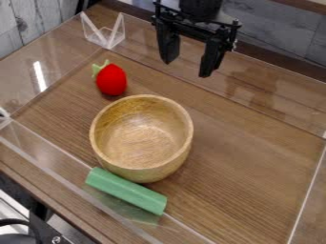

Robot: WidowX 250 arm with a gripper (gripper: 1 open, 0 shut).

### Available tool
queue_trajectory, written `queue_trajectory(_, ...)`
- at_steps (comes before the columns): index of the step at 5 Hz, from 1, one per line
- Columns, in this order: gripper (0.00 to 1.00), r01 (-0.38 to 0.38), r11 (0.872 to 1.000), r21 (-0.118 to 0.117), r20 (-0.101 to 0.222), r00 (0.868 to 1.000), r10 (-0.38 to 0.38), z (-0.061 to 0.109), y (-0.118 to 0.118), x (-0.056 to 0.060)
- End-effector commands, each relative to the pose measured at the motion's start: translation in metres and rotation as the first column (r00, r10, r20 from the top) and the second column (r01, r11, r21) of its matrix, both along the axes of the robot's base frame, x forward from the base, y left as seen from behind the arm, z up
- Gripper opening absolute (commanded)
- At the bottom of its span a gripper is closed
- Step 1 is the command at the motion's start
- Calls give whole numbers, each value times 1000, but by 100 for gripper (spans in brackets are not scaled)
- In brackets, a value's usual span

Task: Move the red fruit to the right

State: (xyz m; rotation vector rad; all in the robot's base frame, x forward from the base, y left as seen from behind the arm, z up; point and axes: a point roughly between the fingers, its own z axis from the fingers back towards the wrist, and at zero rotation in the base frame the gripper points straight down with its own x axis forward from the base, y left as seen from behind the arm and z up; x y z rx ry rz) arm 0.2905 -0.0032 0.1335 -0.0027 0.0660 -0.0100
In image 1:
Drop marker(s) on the wooden bowl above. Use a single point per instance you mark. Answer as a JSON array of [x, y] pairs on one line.
[[141, 137]]

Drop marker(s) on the black metal bracket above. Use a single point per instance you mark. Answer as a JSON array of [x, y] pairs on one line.
[[48, 235]]

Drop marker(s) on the green rectangular block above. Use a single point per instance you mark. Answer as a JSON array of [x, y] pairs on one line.
[[127, 191]]

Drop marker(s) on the red plush strawberry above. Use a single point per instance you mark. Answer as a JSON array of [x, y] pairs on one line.
[[109, 78]]

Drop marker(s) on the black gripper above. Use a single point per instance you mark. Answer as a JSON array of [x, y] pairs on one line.
[[197, 19]]

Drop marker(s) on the clear acrylic corner bracket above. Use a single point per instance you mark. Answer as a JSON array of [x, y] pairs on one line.
[[104, 37]]

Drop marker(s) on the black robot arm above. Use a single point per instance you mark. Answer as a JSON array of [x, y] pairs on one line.
[[196, 19]]

